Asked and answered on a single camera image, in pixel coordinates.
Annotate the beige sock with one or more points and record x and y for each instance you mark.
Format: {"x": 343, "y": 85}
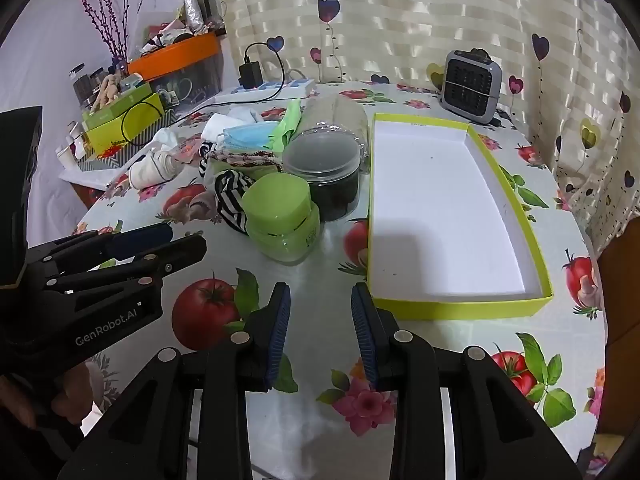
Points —
{"x": 150, "y": 170}

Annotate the clear jar with grey lid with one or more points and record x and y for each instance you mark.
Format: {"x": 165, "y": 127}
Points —
{"x": 320, "y": 170}

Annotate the small grey heater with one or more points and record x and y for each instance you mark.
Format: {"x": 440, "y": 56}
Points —
{"x": 470, "y": 85}

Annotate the clear plastic cylinder container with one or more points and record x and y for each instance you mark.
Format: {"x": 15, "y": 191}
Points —
{"x": 335, "y": 112}

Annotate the orange-lidded storage bin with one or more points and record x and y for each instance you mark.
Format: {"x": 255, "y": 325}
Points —
{"x": 175, "y": 55}

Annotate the green gift box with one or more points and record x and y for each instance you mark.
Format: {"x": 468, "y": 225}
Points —
{"x": 135, "y": 125}

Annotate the blue face mask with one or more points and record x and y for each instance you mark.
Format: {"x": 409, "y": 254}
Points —
{"x": 247, "y": 135}

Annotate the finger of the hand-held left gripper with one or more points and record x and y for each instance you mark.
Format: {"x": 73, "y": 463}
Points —
{"x": 175, "y": 255}
{"x": 142, "y": 236}

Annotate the light green cloth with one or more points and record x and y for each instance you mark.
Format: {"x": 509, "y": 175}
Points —
{"x": 287, "y": 127}

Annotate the heart print curtain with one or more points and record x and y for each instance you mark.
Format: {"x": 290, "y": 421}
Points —
{"x": 450, "y": 5}

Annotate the person's left hand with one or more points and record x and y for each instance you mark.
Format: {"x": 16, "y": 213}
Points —
{"x": 72, "y": 400}

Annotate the silver foil bag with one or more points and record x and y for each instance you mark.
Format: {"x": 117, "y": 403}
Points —
{"x": 194, "y": 7}

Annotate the printed tablecloth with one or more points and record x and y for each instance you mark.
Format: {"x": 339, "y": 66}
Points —
{"x": 310, "y": 285}

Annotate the light grey sock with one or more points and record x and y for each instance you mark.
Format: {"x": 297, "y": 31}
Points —
{"x": 255, "y": 114}

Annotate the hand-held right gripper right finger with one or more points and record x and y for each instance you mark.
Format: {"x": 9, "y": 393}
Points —
{"x": 362, "y": 330}

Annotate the dark glass jars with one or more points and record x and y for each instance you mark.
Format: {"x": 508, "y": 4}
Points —
{"x": 85, "y": 82}

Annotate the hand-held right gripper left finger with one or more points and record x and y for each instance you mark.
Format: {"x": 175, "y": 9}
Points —
{"x": 278, "y": 330}

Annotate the green lidded jar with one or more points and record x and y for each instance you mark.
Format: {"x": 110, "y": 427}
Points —
{"x": 275, "y": 210}

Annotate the brown wooden cabinet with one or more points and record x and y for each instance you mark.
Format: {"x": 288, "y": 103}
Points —
{"x": 622, "y": 320}

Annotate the white blue power strip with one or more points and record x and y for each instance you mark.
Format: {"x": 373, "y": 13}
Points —
{"x": 280, "y": 90}

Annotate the yellow-green cardboard box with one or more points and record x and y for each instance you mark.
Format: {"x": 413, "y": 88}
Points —
{"x": 440, "y": 210}

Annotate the purple dried branches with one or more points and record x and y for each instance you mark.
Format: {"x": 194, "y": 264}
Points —
{"x": 107, "y": 25}

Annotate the red patterned cloth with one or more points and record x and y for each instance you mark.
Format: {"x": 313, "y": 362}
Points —
{"x": 245, "y": 158}

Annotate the black charger adapter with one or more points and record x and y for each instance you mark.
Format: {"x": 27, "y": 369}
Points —
{"x": 249, "y": 75}

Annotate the black white striped sock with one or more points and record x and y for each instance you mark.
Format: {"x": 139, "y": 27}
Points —
{"x": 206, "y": 157}
{"x": 232, "y": 200}

